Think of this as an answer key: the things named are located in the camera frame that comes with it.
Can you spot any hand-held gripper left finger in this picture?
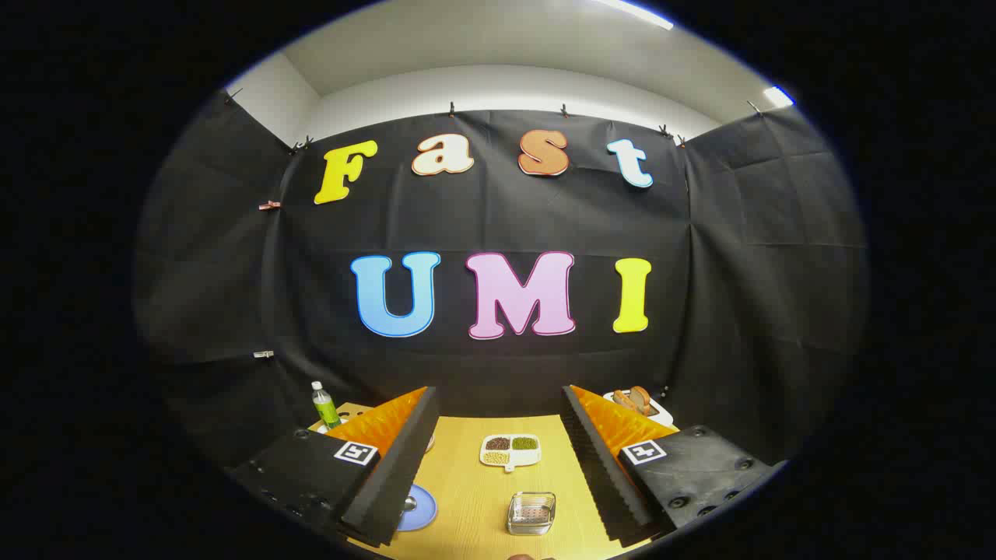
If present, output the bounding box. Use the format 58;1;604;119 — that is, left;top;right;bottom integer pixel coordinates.
230;386;441;548

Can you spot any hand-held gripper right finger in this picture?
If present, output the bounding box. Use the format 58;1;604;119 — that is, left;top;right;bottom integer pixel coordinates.
560;384;783;547

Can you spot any blue round plate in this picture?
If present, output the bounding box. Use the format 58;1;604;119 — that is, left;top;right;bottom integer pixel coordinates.
397;484;438;533

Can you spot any cream toaster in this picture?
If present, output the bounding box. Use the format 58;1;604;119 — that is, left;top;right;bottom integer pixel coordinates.
603;387;675;429

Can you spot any green drink bottle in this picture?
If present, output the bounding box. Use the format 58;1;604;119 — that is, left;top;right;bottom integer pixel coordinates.
311;381;342;430

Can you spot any white divided tray of beans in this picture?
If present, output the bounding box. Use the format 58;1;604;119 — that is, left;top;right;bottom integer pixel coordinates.
479;433;542;473

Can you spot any row of black cloth clips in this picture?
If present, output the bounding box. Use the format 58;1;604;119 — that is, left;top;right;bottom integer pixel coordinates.
224;87;767;155

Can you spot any metal wire drainer basket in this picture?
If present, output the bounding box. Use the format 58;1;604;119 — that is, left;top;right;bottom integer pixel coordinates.
507;491;557;536

